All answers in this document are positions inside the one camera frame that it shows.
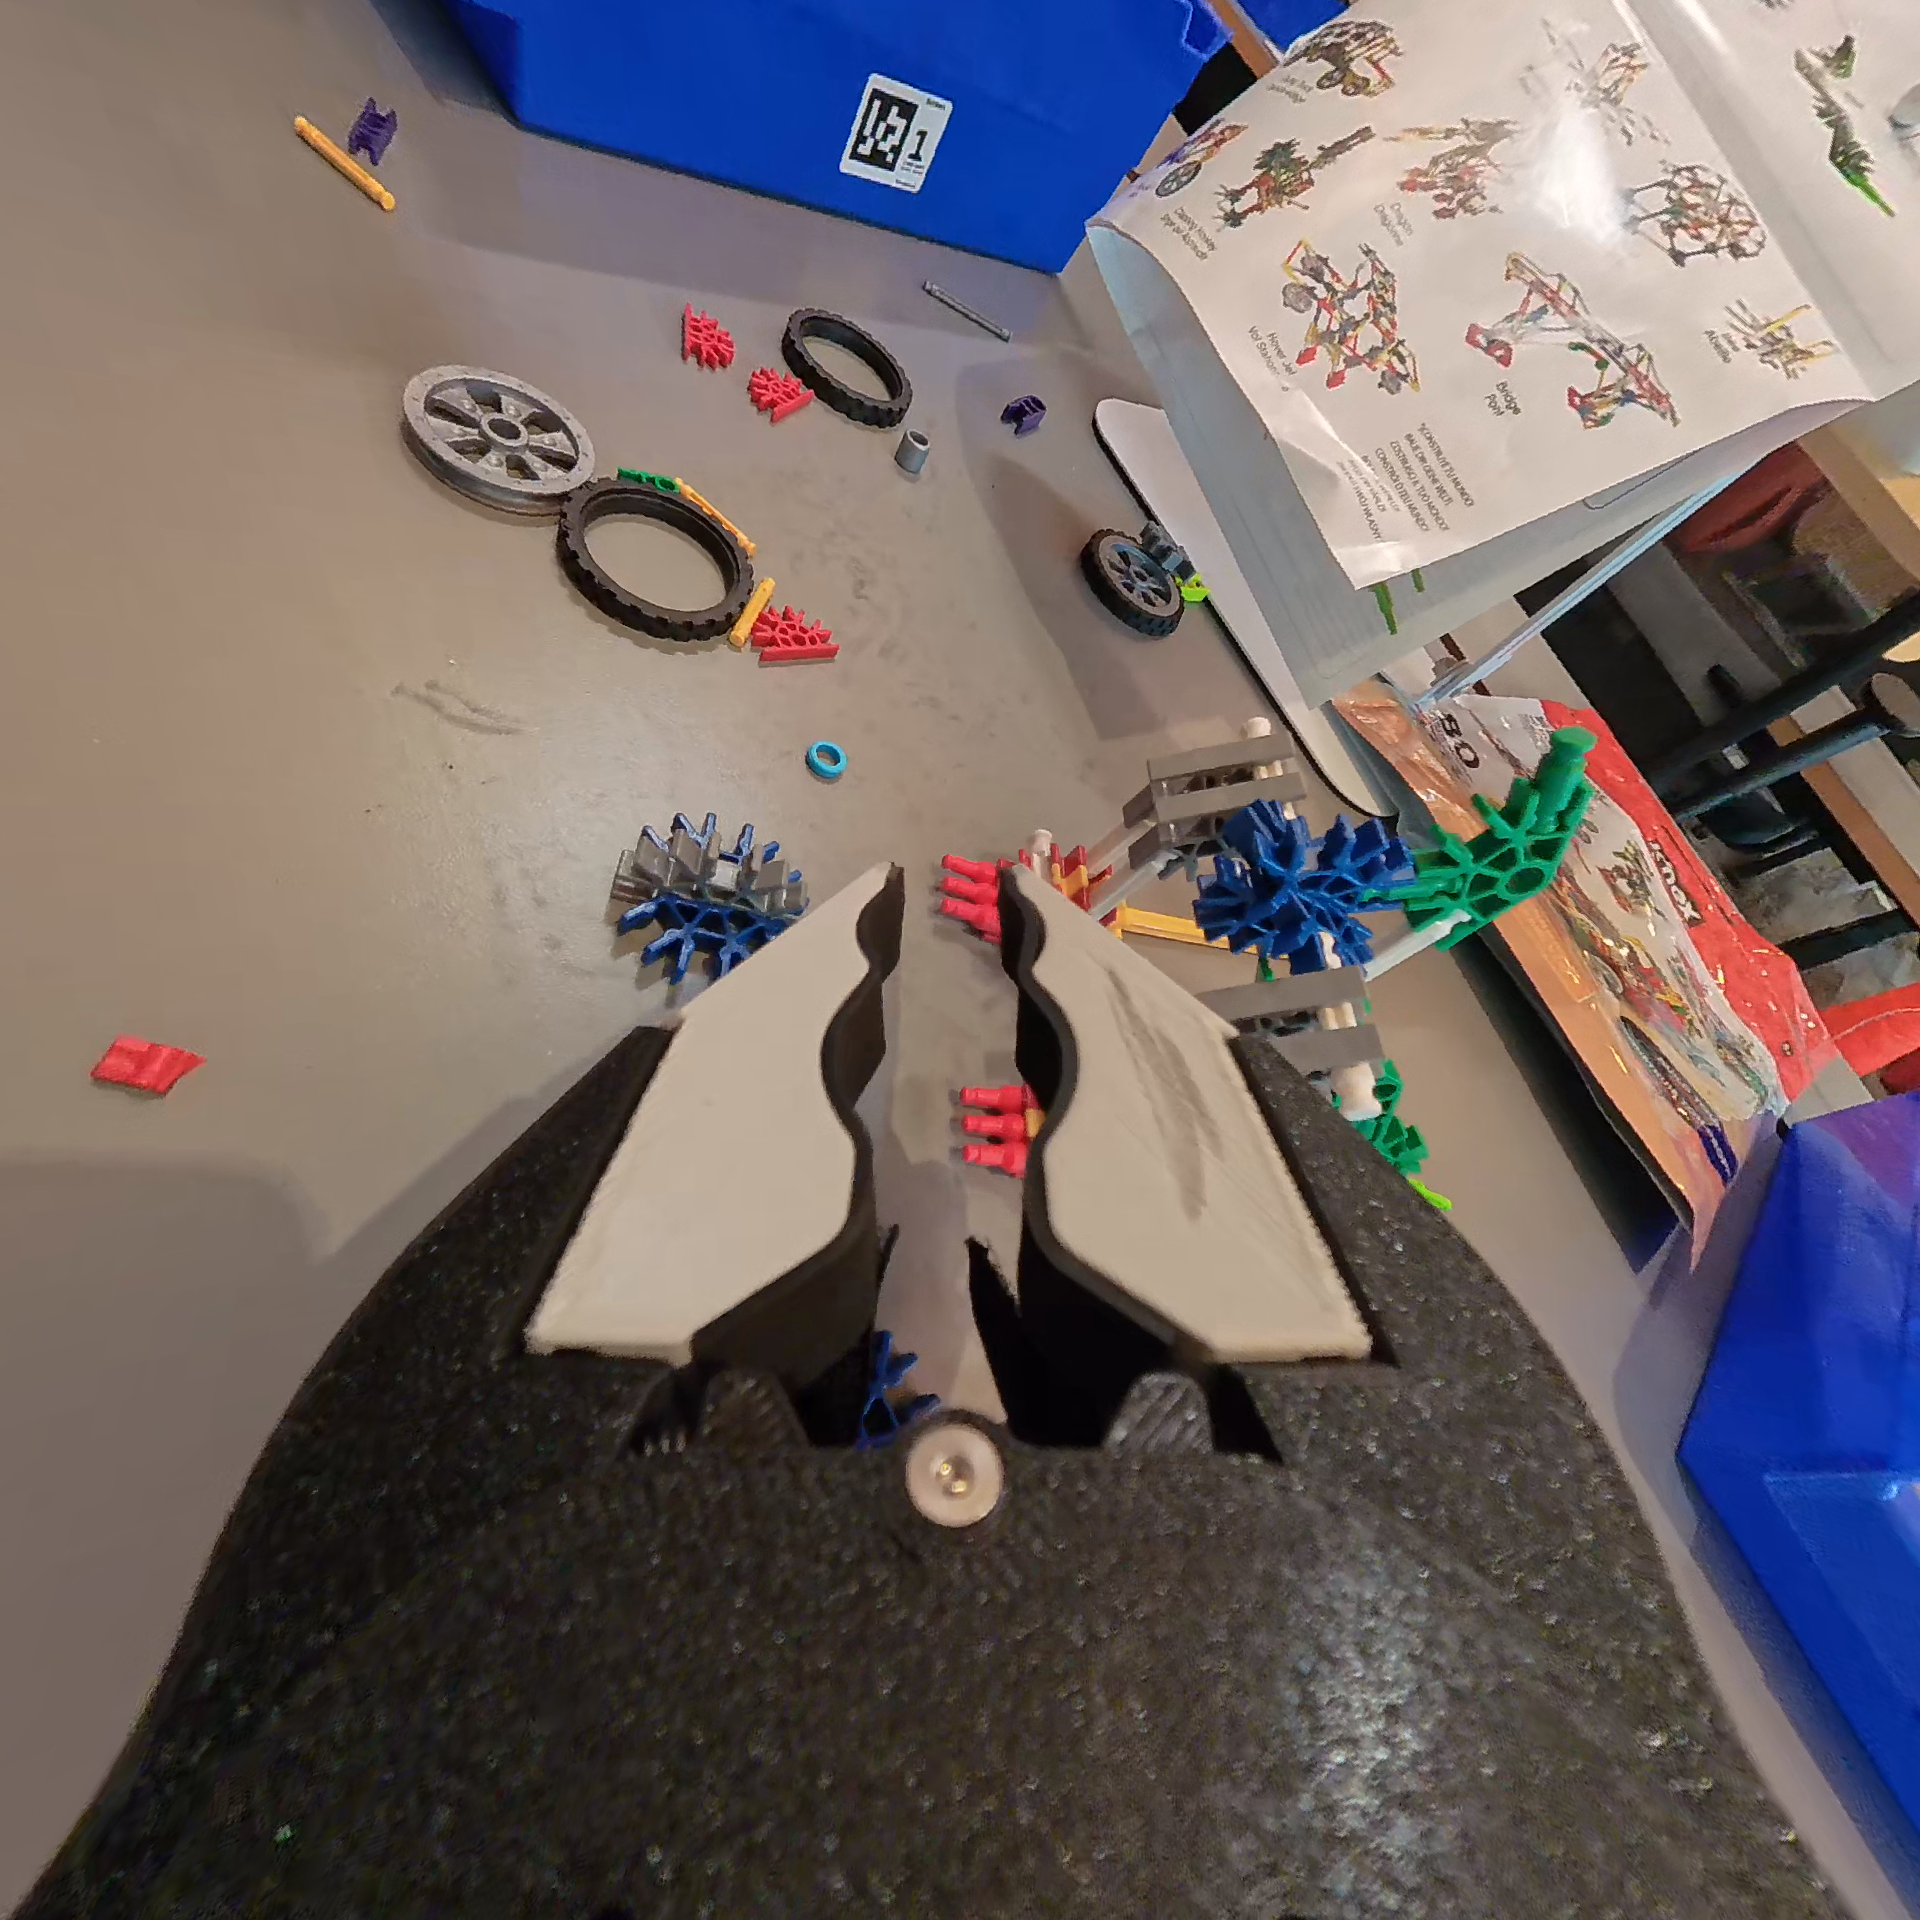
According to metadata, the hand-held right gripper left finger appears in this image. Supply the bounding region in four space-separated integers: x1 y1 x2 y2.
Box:
522 861 909 1448

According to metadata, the small black rubber tire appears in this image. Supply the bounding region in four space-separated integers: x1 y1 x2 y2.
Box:
779 306 915 430

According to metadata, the toy kit plastic bag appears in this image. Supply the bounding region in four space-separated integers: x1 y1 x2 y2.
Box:
1332 681 1920 1229

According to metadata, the white booklet stand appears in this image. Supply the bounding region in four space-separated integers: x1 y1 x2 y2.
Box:
1093 393 1818 826

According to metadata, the model instruction booklet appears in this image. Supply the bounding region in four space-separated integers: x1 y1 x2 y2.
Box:
1084 0 1920 712

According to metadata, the grey spoked wheel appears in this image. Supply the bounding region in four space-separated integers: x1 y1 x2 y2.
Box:
400 364 596 520

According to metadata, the plain blue plastic bin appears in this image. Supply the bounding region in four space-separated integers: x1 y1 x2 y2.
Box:
1677 1092 1920 1802

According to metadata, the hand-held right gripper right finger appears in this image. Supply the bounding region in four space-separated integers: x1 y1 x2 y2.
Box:
996 864 1376 1451

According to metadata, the small black toy wheel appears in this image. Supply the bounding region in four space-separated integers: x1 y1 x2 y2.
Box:
1079 528 1187 643

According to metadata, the large black rubber tire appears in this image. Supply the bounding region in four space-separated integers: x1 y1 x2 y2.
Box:
556 476 759 646

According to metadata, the toy dinosaur model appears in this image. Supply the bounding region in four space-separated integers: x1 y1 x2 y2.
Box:
936 728 1599 1221

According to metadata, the blue plastic bin with tag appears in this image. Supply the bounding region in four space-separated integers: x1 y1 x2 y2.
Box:
442 0 1239 275

